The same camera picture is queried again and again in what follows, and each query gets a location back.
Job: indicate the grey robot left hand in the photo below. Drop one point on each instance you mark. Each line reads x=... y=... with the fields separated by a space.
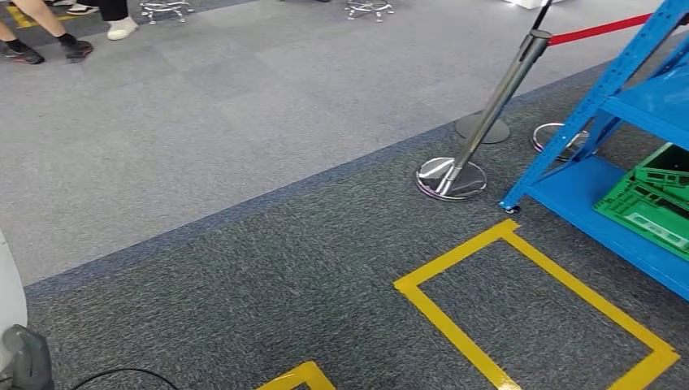
x=27 y=360

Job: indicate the white plastic car part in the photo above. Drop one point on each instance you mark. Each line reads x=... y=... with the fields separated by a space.
x=11 y=301

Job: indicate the blue metal shelf rack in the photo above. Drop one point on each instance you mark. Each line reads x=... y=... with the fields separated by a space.
x=570 y=188

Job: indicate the person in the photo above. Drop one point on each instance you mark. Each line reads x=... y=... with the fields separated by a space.
x=43 y=21
x=121 y=27

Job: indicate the chrome stool base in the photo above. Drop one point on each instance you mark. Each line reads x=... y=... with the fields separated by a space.
x=164 y=6
x=368 y=6

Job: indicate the grey round stanchion base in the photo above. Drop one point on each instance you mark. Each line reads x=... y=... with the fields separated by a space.
x=484 y=132

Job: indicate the thin black rod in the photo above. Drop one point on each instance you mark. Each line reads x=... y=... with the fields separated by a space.
x=542 y=13

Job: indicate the green folded plastic crate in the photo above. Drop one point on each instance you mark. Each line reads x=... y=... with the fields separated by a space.
x=651 y=210

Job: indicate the red barrier belt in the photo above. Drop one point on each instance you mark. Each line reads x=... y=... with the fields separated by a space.
x=597 y=29

